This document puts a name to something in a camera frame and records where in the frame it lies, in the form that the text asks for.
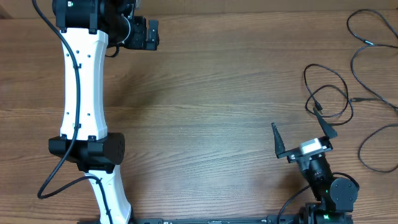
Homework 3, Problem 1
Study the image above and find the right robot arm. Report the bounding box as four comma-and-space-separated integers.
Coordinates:
267, 110, 360, 224

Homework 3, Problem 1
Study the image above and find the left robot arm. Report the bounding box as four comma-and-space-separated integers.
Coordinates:
49, 0, 159, 223

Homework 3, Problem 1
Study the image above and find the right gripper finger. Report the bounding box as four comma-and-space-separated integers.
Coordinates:
271, 123, 285, 157
313, 108, 338, 139

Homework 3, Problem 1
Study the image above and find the black USB cable long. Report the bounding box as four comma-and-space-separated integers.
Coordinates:
346, 8, 398, 174

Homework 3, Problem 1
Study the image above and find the black USB cable short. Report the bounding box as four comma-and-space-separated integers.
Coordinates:
302, 63, 354, 126

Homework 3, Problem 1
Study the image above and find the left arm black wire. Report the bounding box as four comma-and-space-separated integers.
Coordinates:
30, 0, 121, 224

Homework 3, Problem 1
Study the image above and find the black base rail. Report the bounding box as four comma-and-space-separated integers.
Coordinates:
129, 215, 277, 224

